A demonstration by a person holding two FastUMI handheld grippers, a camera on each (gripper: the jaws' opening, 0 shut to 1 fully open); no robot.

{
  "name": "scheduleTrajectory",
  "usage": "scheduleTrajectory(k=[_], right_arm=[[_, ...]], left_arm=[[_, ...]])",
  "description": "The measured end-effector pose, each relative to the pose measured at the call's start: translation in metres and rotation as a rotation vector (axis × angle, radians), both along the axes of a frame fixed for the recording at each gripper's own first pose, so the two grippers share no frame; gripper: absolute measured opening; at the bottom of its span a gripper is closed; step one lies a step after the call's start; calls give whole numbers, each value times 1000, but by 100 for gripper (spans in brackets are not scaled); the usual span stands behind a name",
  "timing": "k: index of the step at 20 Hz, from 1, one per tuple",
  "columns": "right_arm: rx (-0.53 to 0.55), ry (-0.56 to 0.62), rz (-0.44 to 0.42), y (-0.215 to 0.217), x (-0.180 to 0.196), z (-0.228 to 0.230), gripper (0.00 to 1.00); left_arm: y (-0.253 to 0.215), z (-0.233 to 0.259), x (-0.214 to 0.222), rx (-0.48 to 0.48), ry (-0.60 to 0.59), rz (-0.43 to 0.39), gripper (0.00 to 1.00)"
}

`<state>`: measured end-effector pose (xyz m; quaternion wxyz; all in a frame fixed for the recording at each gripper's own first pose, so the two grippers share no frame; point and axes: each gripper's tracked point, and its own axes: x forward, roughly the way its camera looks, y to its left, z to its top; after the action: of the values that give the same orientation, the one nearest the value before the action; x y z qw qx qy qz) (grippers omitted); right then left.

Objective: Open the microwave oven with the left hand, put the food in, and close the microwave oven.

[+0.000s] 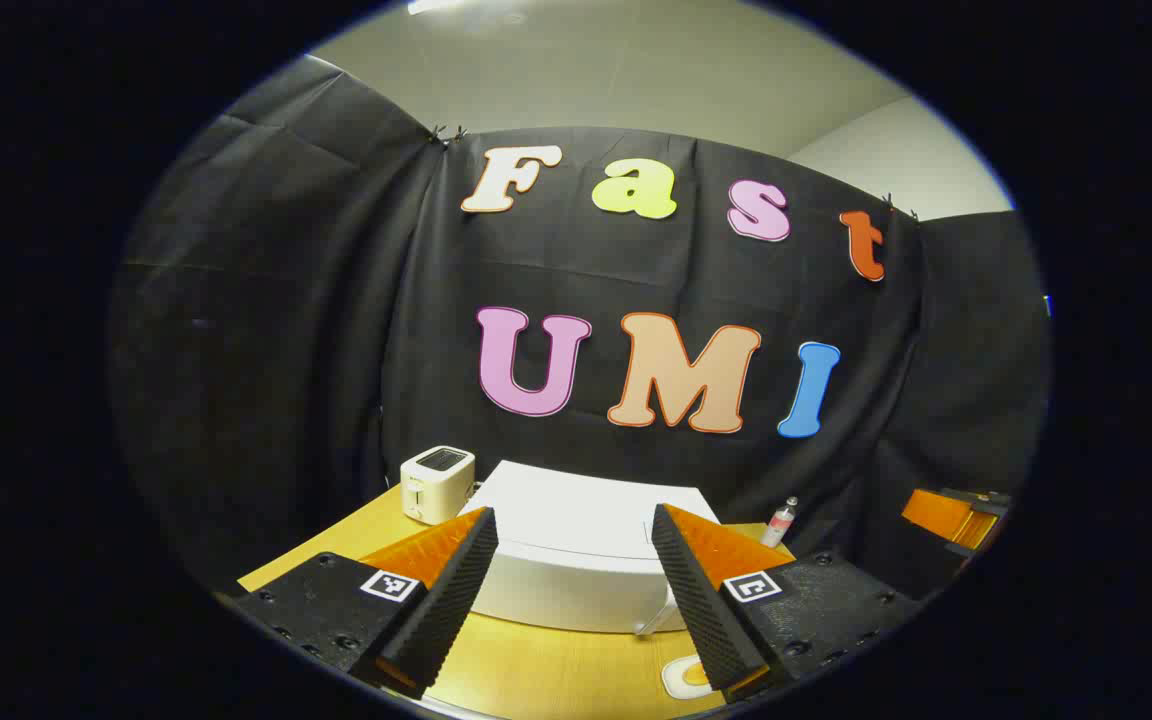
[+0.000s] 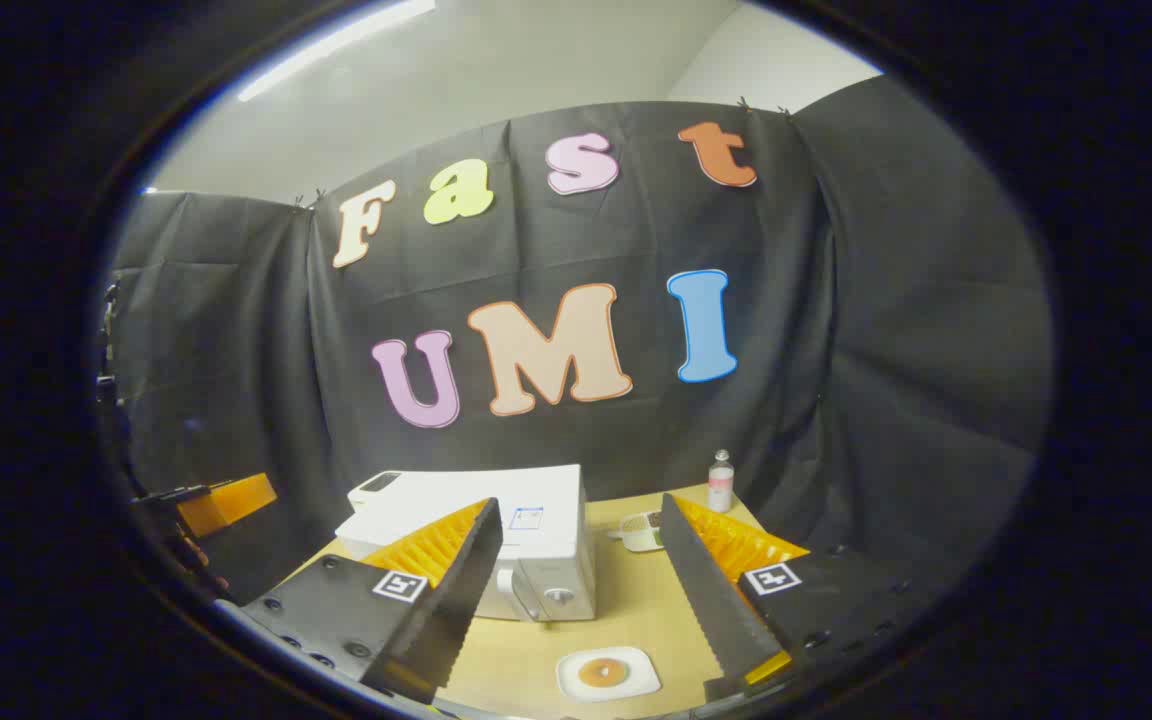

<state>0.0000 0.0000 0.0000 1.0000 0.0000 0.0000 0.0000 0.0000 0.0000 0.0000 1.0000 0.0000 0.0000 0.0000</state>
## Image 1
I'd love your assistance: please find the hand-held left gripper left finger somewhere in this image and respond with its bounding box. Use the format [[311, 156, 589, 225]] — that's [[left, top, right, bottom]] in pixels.
[[234, 506, 500, 701]]

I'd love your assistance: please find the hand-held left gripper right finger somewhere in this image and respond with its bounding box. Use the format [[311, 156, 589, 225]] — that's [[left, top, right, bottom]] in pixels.
[[650, 502, 925, 705]]

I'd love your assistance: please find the white microwave oven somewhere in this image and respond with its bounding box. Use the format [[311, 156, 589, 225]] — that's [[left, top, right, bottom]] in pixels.
[[471, 460, 722, 636]]

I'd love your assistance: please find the white square plate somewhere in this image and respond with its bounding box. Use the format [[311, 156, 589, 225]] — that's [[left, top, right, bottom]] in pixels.
[[661, 655, 729, 701]]

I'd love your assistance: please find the small clear bottle pink label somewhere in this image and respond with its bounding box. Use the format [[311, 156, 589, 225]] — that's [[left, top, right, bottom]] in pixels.
[[760, 496, 799, 549]]

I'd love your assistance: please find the white toaster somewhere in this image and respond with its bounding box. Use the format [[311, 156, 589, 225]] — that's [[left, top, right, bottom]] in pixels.
[[400, 445, 477, 525]]

